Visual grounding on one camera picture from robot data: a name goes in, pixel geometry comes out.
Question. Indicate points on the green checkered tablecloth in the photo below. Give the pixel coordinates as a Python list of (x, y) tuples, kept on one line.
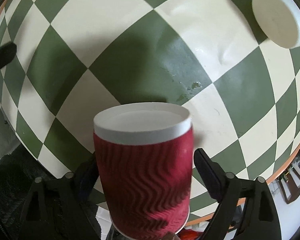
[(76, 58)]

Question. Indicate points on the red ripple paper cup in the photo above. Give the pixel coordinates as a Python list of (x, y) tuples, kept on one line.
[(144, 156)]

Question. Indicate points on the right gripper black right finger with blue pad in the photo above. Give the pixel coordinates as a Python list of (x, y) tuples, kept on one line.
[(259, 220)]

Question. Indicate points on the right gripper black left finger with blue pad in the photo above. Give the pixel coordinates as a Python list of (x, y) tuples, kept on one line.
[(61, 208)]

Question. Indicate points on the white paper cup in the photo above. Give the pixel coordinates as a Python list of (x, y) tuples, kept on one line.
[(279, 20)]

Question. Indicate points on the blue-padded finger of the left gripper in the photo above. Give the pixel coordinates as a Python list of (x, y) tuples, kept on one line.
[(7, 53)]

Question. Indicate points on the dark wooden table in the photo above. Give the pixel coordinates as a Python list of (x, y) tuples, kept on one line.
[(289, 184)]

